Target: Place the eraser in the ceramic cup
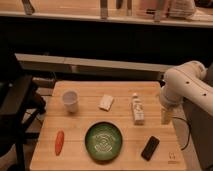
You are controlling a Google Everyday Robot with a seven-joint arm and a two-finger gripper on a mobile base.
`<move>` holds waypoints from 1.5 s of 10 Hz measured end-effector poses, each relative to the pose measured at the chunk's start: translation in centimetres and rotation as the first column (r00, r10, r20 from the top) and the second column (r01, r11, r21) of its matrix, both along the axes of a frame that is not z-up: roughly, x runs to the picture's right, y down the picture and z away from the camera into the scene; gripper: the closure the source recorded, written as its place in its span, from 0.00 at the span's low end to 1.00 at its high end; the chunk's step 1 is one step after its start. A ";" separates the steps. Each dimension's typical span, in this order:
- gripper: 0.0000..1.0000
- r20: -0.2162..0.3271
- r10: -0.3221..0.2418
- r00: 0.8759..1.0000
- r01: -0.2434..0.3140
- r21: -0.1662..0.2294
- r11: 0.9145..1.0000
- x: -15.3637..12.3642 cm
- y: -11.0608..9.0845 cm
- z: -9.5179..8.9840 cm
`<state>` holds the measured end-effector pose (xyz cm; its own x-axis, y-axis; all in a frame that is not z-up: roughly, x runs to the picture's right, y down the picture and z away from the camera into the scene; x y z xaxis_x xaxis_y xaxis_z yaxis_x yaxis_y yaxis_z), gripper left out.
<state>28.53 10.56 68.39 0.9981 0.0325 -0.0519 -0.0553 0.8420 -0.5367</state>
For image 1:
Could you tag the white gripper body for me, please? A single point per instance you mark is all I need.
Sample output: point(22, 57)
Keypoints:
point(169, 98)

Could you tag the black eraser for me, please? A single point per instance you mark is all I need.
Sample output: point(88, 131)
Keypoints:
point(150, 148)

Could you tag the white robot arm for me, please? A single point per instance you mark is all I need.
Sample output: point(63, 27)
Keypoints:
point(185, 81)

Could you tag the white sponge block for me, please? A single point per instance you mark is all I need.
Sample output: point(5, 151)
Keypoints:
point(106, 102)

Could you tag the black chair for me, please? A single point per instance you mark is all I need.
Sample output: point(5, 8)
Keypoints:
point(19, 105)

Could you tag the green patterned plate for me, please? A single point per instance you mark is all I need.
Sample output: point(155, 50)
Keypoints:
point(103, 141)

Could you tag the wooden table board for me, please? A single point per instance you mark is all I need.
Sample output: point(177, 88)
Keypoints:
point(74, 157)

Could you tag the orange carrot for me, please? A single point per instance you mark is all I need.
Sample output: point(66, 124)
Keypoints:
point(59, 141)

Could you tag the white tube bottle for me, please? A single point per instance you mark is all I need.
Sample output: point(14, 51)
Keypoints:
point(137, 109)

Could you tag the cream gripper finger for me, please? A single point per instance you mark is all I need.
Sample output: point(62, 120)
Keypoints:
point(166, 115)

